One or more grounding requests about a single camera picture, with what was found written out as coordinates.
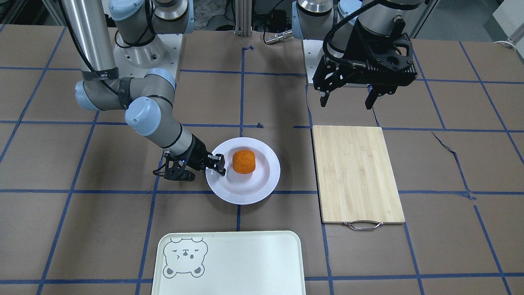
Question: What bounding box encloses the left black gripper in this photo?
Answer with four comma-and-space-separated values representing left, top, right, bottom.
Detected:
313, 18, 417, 110

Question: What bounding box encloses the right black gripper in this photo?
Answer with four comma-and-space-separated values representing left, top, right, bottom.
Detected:
158, 136, 226, 182

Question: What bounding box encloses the orange fruit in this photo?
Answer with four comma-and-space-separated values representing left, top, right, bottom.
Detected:
233, 150, 256, 175

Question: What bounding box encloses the white round plate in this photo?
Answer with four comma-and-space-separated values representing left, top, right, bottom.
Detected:
206, 137, 281, 205

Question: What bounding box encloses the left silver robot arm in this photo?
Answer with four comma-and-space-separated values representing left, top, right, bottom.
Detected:
292, 0, 421, 109

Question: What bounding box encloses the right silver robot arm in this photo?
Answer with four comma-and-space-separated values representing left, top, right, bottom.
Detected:
59, 0, 226, 182

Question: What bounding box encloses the cream bear tray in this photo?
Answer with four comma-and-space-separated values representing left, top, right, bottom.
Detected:
152, 230, 306, 295

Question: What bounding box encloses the bamboo cutting board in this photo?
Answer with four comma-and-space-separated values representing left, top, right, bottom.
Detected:
312, 125, 405, 228

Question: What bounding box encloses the silver metal connector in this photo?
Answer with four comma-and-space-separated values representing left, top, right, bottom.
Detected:
262, 30, 293, 45

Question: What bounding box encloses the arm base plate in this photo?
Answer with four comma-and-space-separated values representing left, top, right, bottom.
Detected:
113, 34, 183, 82
303, 40, 324, 86

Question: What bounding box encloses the aluminium frame post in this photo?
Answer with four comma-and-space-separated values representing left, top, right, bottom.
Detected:
234, 0, 252, 38

